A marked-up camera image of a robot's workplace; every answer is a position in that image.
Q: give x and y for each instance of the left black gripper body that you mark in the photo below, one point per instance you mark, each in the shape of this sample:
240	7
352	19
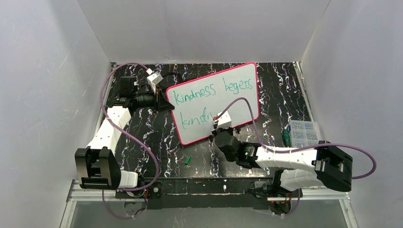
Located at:
158	100

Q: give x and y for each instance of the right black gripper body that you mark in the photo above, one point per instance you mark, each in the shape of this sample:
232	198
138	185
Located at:
215	134

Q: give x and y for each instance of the green marker cap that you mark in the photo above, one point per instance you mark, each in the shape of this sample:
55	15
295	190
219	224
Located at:
188	160

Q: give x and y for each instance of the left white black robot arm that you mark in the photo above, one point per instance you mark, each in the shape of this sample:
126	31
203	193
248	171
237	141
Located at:
96	164

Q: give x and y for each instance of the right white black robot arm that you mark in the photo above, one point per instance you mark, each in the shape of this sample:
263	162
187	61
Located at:
326	166

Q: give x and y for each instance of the clear plastic screw box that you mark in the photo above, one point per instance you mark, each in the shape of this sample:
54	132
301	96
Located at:
303	133

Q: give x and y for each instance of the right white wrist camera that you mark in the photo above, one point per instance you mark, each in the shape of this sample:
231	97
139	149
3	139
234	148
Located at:
222	120

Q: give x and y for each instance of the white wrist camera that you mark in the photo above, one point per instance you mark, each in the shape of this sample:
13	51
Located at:
153	79
222	120

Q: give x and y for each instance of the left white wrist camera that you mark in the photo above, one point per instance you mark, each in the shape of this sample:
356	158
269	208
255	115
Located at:
153	79

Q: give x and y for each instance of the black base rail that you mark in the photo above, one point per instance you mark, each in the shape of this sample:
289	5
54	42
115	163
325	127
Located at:
167	193

